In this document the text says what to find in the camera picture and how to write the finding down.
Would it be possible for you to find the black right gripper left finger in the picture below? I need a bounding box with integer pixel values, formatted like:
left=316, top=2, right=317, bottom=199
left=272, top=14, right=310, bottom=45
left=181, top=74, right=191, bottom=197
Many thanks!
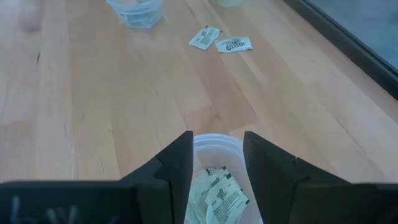
left=0, top=131, right=195, bottom=224

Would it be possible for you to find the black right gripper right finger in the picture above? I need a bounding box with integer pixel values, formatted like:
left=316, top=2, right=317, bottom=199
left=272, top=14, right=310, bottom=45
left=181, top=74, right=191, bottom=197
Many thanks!
left=243, top=131, right=398, bottom=224

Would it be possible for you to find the green white sweetener packet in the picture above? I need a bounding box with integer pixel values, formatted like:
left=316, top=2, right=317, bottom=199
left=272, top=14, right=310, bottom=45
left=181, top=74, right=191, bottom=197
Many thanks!
left=187, top=166, right=233, bottom=224
left=188, top=26, right=222, bottom=51
left=214, top=35, right=254, bottom=54
left=204, top=176, right=251, bottom=224

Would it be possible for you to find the clear plastic cup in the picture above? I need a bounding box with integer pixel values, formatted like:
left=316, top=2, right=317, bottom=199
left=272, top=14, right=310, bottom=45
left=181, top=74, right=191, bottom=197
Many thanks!
left=105, top=0, right=164, bottom=29
left=183, top=133, right=264, bottom=224

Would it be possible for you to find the black aluminium table frame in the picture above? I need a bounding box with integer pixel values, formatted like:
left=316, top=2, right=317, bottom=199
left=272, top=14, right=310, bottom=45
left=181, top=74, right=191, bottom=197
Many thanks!
left=281, top=0, right=398, bottom=101

